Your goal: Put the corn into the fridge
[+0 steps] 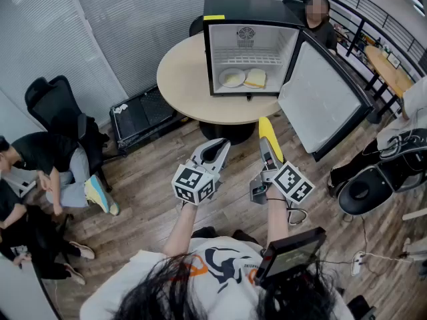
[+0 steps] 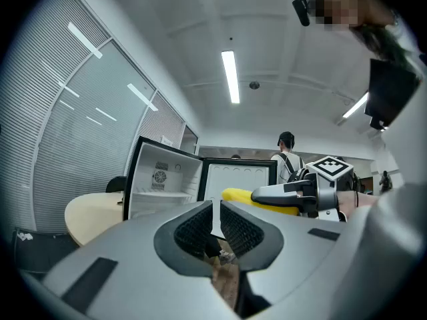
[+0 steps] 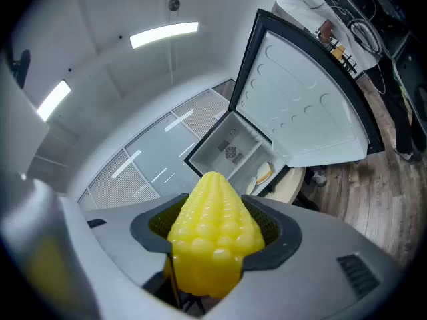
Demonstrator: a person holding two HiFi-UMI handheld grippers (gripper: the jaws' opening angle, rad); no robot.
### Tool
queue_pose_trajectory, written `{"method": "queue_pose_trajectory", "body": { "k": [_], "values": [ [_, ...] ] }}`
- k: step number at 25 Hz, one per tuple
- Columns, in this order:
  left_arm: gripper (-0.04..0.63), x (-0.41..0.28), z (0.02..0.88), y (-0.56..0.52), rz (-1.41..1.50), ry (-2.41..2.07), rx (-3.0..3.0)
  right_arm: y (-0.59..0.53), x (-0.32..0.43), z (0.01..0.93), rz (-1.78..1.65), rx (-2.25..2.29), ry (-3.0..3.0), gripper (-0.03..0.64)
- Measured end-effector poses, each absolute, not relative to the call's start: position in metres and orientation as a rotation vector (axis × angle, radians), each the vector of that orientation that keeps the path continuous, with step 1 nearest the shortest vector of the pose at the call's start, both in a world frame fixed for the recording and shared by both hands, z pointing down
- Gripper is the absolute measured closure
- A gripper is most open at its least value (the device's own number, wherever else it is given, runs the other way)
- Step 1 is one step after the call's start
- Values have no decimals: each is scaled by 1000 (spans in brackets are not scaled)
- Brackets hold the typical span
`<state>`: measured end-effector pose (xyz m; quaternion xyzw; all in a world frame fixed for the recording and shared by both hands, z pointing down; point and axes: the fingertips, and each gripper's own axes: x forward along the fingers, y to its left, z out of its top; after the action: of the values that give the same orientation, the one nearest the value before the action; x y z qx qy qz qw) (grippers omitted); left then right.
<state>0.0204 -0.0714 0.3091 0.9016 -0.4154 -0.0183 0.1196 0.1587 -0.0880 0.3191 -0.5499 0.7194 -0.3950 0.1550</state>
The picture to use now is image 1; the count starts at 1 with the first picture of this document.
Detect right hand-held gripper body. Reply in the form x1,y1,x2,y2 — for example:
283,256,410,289
249,161,316,205

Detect white power strip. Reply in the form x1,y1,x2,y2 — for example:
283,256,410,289
350,251,367,277

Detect sliced bread sandwich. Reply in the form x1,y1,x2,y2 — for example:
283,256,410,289
243,68,268,89

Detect person's white printed shirt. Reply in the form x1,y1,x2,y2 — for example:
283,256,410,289
79,237,354,320

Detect person's black trousers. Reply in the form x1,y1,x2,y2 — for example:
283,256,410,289
191,226,261,246

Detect black metal railing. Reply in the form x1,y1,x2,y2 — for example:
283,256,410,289
328,0,427,79

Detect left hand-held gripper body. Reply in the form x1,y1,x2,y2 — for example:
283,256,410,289
171,158,222,206

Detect round beige table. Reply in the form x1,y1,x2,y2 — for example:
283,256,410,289
156,33,284,146

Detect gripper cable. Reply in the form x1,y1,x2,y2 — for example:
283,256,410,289
286,201,308,227

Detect black mini fridge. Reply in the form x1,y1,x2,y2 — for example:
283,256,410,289
202,0,374,162

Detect black screen device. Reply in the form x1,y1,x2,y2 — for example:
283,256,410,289
255,227,327,288

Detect round wooden table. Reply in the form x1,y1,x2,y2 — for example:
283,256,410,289
364,45,416,99

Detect black flat case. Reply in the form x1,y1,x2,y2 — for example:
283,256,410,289
109,85,187,153

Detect white power cable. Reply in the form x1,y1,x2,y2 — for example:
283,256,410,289
363,251,414,265

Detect person's left forearm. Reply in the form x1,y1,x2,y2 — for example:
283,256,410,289
162,201,198,258

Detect white plate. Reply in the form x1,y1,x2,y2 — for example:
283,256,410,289
218,67,247,89

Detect black mesh office chair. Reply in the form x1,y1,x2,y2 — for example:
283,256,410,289
25,75,113,193

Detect person's right forearm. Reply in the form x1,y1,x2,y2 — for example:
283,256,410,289
266,184,290,248

